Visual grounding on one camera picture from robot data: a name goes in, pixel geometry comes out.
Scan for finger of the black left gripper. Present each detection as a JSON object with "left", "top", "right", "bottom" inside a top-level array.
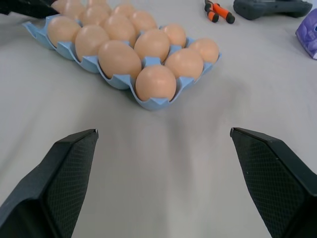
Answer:
[{"left": 0, "top": 0, "right": 59, "bottom": 19}]

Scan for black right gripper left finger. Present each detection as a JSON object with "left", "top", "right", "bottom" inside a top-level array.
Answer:
[{"left": 0, "top": 128, "right": 100, "bottom": 238}]

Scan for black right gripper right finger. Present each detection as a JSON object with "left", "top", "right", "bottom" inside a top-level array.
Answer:
[{"left": 230, "top": 127, "right": 317, "bottom": 238}]

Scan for brown egg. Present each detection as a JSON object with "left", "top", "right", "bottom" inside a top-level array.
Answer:
[
  {"left": 134, "top": 29, "right": 171, "bottom": 62},
  {"left": 135, "top": 64, "right": 177, "bottom": 102},
  {"left": 61, "top": 2, "right": 86, "bottom": 21},
  {"left": 47, "top": 16, "right": 82, "bottom": 47},
  {"left": 51, "top": 0, "right": 82, "bottom": 14},
  {"left": 189, "top": 38, "right": 220, "bottom": 64},
  {"left": 80, "top": 5, "right": 110, "bottom": 27},
  {"left": 103, "top": 14, "right": 137, "bottom": 48},
  {"left": 164, "top": 48, "right": 205, "bottom": 81},
  {"left": 98, "top": 40, "right": 143, "bottom": 79},
  {"left": 162, "top": 23, "right": 187, "bottom": 48},
  {"left": 74, "top": 24, "right": 110, "bottom": 61},
  {"left": 129, "top": 10, "right": 159, "bottom": 32},
  {"left": 112, "top": 3, "right": 137, "bottom": 18},
  {"left": 86, "top": 0, "right": 112, "bottom": 13}
]

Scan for light blue egg tray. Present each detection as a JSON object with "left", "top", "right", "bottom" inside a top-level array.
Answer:
[{"left": 22, "top": 14, "right": 222, "bottom": 112}]

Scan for purple tissue pack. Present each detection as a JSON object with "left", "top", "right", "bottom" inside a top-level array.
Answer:
[{"left": 295, "top": 8, "right": 317, "bottom": 60}]

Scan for dark grey plastic device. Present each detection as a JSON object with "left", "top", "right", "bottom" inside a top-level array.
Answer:
[{"left": 233, "top": 0, "right": 314, "bottom": 21}]

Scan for orange handled pliers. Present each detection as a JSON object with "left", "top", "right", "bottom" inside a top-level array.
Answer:
[{"left": 204, "top": 0, "right": 236, "bottom": 24}]

